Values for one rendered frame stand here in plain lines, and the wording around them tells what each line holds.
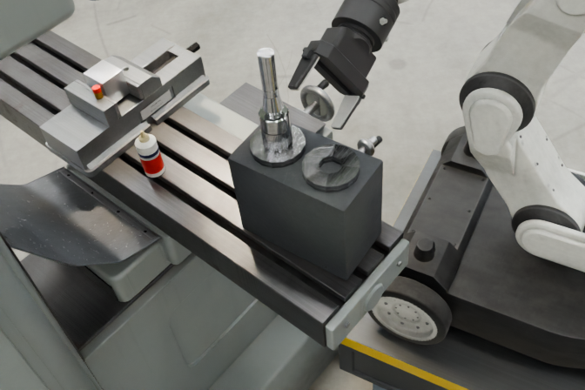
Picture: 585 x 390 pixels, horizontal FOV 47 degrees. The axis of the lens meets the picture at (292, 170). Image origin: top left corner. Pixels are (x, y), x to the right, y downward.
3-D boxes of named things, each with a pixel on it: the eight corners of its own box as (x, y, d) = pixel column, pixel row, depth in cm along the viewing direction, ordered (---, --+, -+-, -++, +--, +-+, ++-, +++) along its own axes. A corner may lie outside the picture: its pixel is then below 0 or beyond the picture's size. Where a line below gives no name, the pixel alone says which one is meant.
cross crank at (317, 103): (312, 102, 197) (309, 70, 189) (344, 118, 192) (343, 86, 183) (276, 133, 190) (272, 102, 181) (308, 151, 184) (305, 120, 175)
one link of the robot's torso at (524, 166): (602, 203, 155) (546, 27, 131) (583, 269, 144) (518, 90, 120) (534, 202, 166) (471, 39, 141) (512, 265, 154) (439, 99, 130)
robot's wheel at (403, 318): (448, 339, 163) (457, 294, 148) (441, 357, 160) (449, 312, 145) (372, 308, 170) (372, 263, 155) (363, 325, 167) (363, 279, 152)
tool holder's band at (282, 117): (295, 113, 105) (295, 108, 104) (276, 131, 102) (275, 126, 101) (272, 102, 107) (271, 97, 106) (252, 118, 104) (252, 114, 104)
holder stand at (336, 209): (279, 184, 129) (268, 106, 114) (382, 231, 120) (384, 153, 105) (242, 228, 123) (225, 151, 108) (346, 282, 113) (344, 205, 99)
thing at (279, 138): (298, 138, 109) (295, 113, 105) (279, 156, 106) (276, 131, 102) (275, 126, 111) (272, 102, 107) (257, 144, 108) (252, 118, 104)
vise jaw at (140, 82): (123, 64, 147) (118, 50, 144) (163, 85, 141) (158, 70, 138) (102, 79, 144) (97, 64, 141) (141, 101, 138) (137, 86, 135)
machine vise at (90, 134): (165, 59, 158) (155, 19, 150) (211, 82, 151) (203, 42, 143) (45, 148, 141) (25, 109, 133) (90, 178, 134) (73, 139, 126)
